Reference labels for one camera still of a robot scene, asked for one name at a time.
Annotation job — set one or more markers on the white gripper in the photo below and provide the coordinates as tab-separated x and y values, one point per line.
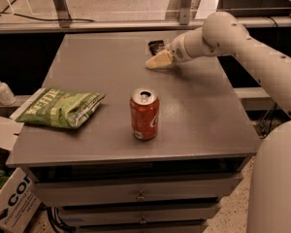
177	52

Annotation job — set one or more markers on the black rxbar chocolate wrapper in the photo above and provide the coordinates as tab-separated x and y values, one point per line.
156	46

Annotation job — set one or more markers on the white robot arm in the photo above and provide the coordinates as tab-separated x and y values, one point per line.
269	206

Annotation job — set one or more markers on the red coke can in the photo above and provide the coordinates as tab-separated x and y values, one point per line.
144	108

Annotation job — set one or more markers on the grey drawer cabinet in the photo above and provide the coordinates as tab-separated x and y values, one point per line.
159	153

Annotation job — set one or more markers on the green kettle chips bag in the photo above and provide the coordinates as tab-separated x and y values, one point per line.
61	109

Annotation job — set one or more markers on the white pump sanitizer bottle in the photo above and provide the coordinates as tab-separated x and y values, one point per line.
7	97

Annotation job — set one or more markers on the white cardboard box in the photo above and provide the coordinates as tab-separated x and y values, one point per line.
17	203

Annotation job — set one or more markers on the metal frame rail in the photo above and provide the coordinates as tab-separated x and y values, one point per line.
33	16

